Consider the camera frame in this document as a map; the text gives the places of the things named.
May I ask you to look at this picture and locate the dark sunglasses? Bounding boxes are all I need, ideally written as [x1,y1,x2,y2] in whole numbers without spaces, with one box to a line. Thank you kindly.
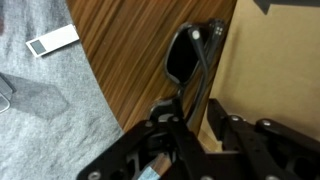
[146,18,228,134]

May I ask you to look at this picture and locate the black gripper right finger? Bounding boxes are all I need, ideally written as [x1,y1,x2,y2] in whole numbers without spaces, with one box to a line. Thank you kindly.
[206,98,320,180]

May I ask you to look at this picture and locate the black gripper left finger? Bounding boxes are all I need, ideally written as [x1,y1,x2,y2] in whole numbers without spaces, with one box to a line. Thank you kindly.
[75,94,218,180]

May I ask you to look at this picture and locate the brown cardboard box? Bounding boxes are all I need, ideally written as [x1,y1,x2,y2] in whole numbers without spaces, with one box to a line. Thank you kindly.
[198,0,320,153]

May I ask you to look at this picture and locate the dark wooden oval table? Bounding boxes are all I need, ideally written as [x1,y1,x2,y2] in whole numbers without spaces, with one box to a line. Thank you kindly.
[65,0,238,133]

